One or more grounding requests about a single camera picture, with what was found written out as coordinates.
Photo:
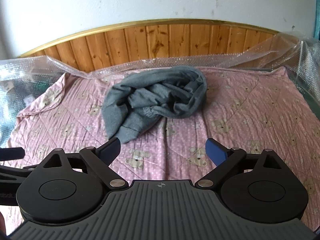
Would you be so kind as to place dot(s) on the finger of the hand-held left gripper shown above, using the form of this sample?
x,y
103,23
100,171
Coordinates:
x,y
12,153

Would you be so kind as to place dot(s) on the teal curtain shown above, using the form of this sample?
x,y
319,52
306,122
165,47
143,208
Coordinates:
x,y
317,22

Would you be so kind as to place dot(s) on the grey sweatpants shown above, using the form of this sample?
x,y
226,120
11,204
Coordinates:
x,y
160,97

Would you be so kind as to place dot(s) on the pink bear printed blanket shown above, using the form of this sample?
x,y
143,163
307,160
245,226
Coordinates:
x,y
250,120

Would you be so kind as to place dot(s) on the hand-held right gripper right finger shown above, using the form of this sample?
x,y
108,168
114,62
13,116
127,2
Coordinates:
x,y
215,153

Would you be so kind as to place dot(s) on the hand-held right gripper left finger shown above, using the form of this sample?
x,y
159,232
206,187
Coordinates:
x,y
113,147

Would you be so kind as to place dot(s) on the wooden headboard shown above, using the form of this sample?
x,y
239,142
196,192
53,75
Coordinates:
x,y
155,40

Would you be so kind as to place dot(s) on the clear bubble wrap sheet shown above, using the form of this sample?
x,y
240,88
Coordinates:
x,y
30,67

